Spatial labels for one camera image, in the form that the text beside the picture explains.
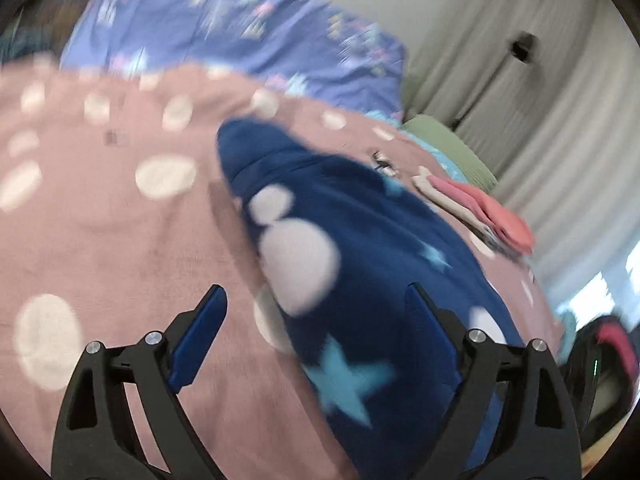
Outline pink polka-dot blanket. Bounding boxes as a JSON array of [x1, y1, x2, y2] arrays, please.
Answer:
[[0, 57, 566, 480]]

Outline green pillow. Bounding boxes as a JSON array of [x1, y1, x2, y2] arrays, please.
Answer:
[[402, 115, 498, 193]]

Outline black floor lamp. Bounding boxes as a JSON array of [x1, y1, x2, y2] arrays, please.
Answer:
[[452, 32, 538, 131]]

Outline pink folded clothes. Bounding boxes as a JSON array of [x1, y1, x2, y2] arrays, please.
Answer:
[[427, 175, 536, 256]]

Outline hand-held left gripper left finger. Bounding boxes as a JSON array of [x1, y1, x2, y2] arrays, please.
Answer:
[[50, 284, 228, 480]]

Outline purple tree-print sheet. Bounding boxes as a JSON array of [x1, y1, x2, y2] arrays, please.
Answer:
[[60, 0, 406, 116]]

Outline dark grey fleece cloth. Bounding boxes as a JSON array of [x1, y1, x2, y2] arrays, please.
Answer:
[[0, 27, 56, 63]]

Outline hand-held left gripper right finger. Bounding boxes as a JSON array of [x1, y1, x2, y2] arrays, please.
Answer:
[[404, 282, 583, 480]]

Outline white curtain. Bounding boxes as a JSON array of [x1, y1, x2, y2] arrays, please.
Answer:
[[405, 0, 640, 311]]

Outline blue fleece pajama top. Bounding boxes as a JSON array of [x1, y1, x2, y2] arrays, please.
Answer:
[[216, 119, 526, 480]]

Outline black and pink bag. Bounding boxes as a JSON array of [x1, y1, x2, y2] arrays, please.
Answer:
[[565, 315, 640, 443]]

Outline cream folded cloth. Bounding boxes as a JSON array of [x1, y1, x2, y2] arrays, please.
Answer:
[[412, 166, 501, 251]]

